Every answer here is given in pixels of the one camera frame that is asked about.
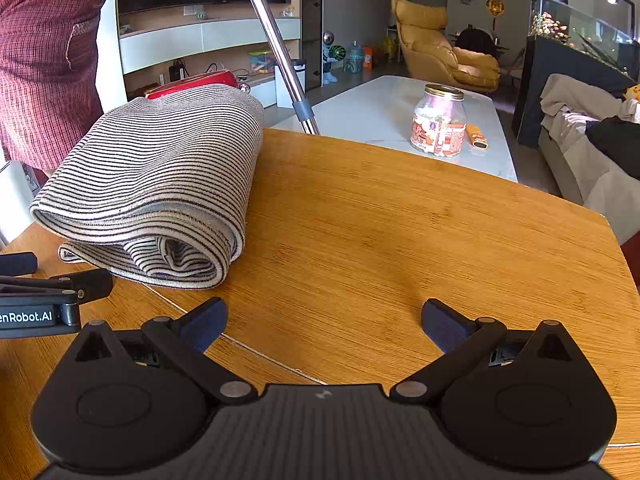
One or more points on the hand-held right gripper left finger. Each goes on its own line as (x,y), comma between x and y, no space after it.
(205,325)

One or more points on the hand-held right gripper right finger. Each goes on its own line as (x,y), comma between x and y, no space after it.
(442,327)

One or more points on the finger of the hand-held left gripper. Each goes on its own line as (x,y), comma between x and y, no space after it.
(17,264)
(92,285)

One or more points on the small orange box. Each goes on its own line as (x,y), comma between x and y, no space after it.
(476,137)

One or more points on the glass snack jar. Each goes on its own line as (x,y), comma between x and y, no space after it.
(437,130)

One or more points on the red fleece garment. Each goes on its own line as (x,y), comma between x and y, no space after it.
(632,260)

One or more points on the grey sofa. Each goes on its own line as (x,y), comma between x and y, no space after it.
(590,180)

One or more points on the white marble coffee table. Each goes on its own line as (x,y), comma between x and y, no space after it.
(370,110)

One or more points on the red suitcase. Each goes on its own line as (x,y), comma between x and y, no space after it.
(200,81)

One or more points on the white waste bin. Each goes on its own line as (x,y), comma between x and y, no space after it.
(280,91)

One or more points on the white wooden media cabinet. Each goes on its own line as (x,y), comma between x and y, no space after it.
(165,42)

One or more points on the black jacket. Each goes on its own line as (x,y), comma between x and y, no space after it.
(620,145)

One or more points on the dark fish tank cabinet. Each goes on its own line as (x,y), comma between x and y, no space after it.
(545,90)

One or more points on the grey sofa throw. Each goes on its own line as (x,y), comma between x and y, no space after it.
(560,92)

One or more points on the green lidded container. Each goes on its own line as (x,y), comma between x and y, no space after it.
(261,62)

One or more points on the blue water bottle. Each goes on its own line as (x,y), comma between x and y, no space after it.
(354,60)

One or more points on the yellow leather armchair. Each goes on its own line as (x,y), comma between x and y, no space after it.
(430,45)

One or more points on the white robot toy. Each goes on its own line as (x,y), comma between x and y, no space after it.
(331,67)

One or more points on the black bag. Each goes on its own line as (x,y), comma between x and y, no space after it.
(472,40)

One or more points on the yellow duck plush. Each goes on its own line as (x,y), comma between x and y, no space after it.
(632,96)

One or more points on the red yellow hanging ornament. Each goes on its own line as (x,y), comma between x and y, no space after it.
(495,7)

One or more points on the glass fish tank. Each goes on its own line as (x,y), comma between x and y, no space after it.
(585,25)

